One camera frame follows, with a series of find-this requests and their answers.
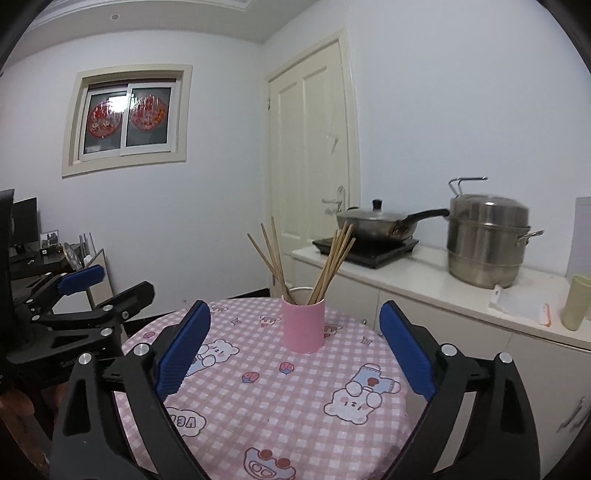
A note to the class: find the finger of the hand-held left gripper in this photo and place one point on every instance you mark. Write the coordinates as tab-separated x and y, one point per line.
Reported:
134	295
83	279

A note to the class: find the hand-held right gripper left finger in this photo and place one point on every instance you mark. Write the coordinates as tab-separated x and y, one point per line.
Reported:
182	350

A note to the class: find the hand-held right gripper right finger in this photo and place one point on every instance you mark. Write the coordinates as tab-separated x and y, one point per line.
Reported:
408	350

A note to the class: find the pink cup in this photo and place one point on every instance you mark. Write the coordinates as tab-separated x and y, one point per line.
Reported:
302	327

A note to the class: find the bunch of wooden chopsticks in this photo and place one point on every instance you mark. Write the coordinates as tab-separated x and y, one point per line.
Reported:
325	279

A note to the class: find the round silver mirror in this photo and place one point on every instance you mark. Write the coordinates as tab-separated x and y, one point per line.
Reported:
74	257

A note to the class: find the grey metal rods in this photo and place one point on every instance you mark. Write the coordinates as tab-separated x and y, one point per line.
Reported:
87	244

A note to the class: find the dark desk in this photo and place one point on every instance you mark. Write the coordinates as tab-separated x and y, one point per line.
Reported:
41	263

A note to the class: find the white counter cabinet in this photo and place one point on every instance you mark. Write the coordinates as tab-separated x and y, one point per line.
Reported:
461	323

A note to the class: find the black computer monitor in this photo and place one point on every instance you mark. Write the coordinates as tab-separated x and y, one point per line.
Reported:
25	219

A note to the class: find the black induction cooktop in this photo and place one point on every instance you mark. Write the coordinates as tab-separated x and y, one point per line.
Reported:
383	256

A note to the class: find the pink checked bear tablecloth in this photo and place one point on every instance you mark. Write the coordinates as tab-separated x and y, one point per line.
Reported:
277	397

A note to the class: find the cream framed window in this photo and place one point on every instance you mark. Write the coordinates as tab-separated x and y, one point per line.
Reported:
124	159

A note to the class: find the steel steamer pot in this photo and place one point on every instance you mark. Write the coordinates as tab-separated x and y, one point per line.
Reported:
485	244

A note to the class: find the glass wok lid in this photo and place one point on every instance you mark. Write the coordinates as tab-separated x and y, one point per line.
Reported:
374	214

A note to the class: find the red round window decoration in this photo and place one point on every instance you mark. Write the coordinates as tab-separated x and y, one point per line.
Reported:
148	112
105	120

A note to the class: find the pale green cup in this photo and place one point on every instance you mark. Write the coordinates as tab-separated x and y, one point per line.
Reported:
576	304

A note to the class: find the white appliance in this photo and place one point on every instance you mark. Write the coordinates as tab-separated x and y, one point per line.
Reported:
582	240

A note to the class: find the cream panel door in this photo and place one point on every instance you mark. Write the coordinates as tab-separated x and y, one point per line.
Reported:
300	161

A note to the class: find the white door hook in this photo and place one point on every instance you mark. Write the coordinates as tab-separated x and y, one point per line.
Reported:
332	143

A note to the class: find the small photo frame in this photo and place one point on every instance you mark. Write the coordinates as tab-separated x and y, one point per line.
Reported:
50	239

